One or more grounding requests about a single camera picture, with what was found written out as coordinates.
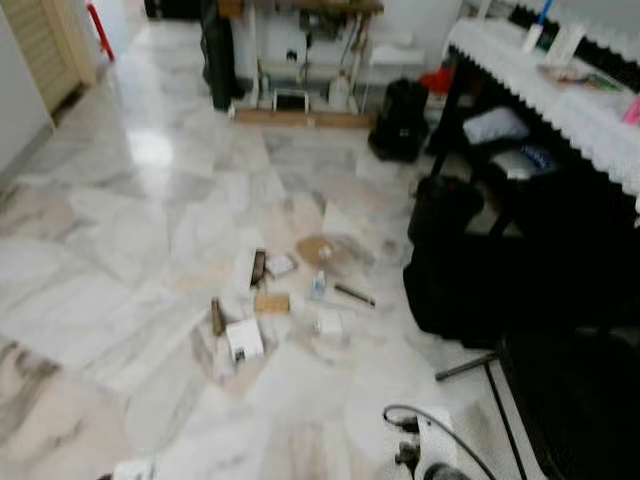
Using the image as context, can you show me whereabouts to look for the brown stick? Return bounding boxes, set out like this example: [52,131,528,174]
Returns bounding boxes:
[332,282,378,309]

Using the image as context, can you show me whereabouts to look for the black fabric chair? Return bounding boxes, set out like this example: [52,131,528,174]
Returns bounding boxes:
[434,322,640,480]

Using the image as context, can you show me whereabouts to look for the large black bag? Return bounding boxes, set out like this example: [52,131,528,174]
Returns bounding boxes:
[403,225,640,347]

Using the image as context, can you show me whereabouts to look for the small clear bottle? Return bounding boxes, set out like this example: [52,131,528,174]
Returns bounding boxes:
[309,269,330,302]

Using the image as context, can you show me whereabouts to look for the small white box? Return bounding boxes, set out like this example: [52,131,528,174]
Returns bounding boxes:
[225,317,266,364]

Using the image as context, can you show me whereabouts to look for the round brown paper disc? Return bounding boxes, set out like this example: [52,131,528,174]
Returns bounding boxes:
[296,234,354,270]

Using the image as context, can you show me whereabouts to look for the white wrapper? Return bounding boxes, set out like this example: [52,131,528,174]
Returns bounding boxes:
[266,252,298,279]

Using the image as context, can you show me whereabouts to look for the dark flat litter piece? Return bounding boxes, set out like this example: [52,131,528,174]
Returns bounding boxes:
[249,249,268,290]

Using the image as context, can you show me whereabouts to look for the round black bag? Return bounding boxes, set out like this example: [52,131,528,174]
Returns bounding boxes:
[412,174,487,242]

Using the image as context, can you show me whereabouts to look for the silver pillow with blue print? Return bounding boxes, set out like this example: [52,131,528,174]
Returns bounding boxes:
[489,144,560,182]

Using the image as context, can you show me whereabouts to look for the black backpack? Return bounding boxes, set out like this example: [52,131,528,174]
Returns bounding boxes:
[367,77,432,164]

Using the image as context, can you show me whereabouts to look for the white pillow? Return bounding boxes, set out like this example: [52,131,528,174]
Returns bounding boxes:
[461,106,532,149]

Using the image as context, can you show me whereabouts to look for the wooden plank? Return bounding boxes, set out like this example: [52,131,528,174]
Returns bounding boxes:
[233,107,378,130]

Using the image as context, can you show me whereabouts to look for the small red item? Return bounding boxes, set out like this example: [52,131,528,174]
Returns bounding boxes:
[419,67,454,97]

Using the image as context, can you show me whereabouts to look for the table with white lace cloth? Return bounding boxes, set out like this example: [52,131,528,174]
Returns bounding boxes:
[429,17,640,237]

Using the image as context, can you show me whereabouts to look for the white stool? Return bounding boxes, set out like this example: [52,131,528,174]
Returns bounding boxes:
[368,38,429,97]

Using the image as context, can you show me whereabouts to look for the printed paper sheets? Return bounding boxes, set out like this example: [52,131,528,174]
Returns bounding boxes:
[539,62,632,94]

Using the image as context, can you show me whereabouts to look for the white sewing machine table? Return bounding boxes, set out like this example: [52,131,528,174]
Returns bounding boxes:
[230,0,387,113]

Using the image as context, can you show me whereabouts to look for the white bottle with blue stick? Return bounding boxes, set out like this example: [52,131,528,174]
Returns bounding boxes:
[521,0,554,54]

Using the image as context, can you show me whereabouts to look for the white card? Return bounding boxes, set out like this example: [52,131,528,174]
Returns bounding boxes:
[544,24,588,70]

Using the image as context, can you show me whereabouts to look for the tall dark bag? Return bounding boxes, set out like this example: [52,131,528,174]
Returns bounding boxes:
[199,0,247,112]

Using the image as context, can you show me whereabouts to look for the beige louvred door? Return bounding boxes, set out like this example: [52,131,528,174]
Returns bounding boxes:
[0,0,98,113]

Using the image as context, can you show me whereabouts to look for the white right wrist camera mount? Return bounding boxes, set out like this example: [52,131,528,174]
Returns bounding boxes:
[414,404,463,469]

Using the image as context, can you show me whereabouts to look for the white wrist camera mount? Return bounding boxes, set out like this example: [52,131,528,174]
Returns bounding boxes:
[414,404,463,469]
[109,457,157,480]

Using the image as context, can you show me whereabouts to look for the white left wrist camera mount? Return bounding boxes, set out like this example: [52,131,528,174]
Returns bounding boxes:
[109,457,157,480]

